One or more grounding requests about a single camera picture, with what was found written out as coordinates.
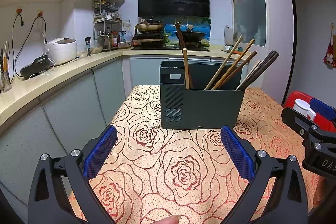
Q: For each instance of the brown chopstick in holder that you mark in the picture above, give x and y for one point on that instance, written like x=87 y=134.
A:
x=182 y=44

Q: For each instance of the dark green utensil holder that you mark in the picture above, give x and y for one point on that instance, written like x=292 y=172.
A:
x=197 y=108

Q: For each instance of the dark black chopstick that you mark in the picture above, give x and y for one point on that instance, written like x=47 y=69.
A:
x=263 y=68
x=268 y=58

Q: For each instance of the dark brown wooden chopstick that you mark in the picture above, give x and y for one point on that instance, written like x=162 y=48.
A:
x=235 y=71

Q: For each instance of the light brown wooden chopstick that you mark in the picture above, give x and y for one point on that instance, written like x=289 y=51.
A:
x=228 y=72

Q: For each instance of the pale bamboo chopstick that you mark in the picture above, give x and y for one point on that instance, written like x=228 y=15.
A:
x=185 y=60

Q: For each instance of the rose patterned tablecloth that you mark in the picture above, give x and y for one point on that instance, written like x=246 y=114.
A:
x=154 y=173

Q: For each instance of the metal spice rack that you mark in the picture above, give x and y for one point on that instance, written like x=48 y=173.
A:
x=107 y=24

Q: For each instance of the dark chopstick in holder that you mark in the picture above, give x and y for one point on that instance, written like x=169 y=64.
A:
x=248 y=75

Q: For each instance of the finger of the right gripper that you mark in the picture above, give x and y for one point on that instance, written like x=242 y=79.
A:
x=297 y=122
x=319 y=107

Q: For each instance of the countertop utensil jar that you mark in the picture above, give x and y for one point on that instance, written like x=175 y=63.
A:
x=5 y=77

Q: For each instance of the black wok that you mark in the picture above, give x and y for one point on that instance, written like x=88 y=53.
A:
x=193 y=36

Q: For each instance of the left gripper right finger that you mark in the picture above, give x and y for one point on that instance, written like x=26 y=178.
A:
x=287 y=202

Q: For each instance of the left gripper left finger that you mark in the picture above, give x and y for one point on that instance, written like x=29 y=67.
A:
x=48 y=201

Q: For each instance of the white rice cooker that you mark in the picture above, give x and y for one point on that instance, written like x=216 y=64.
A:
x=61 y=50

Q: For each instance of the black handheld appliance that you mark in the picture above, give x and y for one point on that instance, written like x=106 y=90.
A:
x=39 y=65

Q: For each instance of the red plastic chair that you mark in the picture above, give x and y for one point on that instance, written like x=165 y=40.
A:
x=319 y=120

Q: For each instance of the brown clay pot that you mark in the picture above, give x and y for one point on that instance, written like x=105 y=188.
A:
x=150 y=26

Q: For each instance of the operator left hand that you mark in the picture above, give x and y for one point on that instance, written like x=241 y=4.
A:
x=174 y=219

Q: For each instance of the white plastic bottle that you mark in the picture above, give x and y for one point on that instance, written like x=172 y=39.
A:
x=228 y=36

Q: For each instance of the red hanging cloth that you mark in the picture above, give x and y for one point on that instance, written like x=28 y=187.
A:
x=330 y=56

